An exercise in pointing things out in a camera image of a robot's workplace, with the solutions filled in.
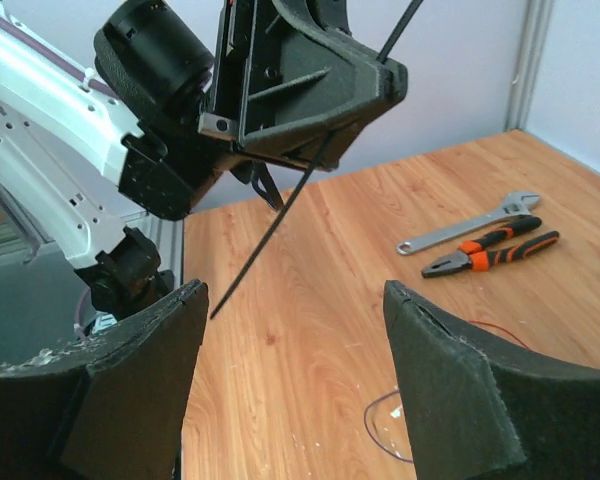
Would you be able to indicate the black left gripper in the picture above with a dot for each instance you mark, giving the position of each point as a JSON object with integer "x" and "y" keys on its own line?
{"x": 289, "y": 79}

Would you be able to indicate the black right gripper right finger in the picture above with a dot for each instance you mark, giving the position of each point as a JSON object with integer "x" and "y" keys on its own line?
{"x": 478, "y": 406}

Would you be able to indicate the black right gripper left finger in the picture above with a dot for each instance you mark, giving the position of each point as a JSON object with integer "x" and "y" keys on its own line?
{"x": 111, "y": 406}

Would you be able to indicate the black zip tie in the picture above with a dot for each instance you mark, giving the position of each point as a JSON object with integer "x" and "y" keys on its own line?
{"x": 280, "y": 220}

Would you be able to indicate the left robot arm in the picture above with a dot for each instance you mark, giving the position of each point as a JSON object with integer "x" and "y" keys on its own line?
{"x": 162, "y": 118}

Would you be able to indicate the silver adjustable wrench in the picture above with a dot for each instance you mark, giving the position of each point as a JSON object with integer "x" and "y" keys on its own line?
{"x": 514, "y": 205}

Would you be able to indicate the orange handled pliers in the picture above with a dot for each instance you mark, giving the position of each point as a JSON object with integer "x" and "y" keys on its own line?
{"x": 475, "y": 255}

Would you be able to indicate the aluminium frame post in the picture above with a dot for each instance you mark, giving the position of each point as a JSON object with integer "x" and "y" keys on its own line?
{"x": 531, "y": 46}

